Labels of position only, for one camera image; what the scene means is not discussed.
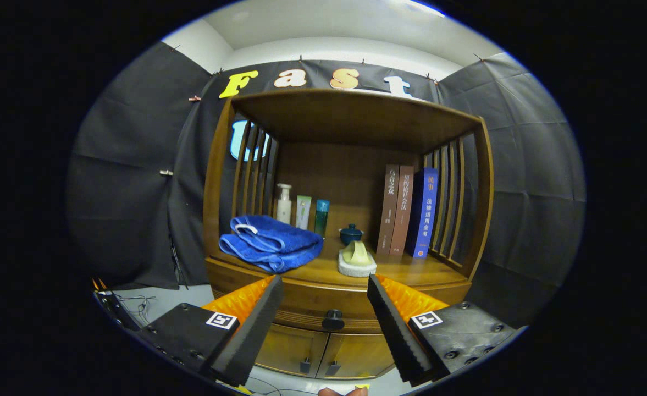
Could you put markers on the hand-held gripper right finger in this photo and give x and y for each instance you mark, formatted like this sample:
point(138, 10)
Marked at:
point(397, 330)

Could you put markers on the wooden cabinet door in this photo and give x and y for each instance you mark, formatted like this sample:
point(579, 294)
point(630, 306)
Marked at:
point(364, 355)
point(285, 346)

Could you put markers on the blue book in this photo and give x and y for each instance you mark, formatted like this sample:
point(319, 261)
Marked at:
point(426, 212)

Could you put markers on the white green tube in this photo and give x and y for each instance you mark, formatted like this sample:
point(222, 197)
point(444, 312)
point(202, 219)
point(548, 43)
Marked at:
point(303, 212)

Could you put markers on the dark blue lidded teacup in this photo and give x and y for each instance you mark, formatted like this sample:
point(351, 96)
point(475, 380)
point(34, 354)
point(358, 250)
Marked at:
point(349, 235)

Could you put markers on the wooden countertop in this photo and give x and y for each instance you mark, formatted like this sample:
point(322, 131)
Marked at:
point(411, 269)

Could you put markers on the folded blue towel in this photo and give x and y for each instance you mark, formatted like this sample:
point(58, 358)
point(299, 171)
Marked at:
point(274, 242)

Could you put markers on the wooden cabinet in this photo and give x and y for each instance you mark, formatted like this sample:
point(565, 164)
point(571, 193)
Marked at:
point(328, 176)

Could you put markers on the white pump bottle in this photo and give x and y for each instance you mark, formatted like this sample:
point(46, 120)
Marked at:
point(283, 209)

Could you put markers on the wooden drawer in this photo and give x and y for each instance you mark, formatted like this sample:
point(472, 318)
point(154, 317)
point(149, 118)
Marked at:
point(312, 305)

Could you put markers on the green white scrub brush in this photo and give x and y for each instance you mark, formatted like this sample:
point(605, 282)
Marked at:
point(356, 258)

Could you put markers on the dark brown book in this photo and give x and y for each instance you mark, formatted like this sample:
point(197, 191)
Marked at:
point(387, 209)

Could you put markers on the teal bottle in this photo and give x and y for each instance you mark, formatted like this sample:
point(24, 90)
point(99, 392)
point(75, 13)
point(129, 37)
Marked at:
point(321, 217)

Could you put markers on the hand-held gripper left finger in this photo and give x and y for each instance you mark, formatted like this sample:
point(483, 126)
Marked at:
point(252, 335)

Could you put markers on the reddish brown book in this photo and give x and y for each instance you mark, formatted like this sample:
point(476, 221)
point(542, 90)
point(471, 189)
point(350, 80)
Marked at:
point(402, 209)

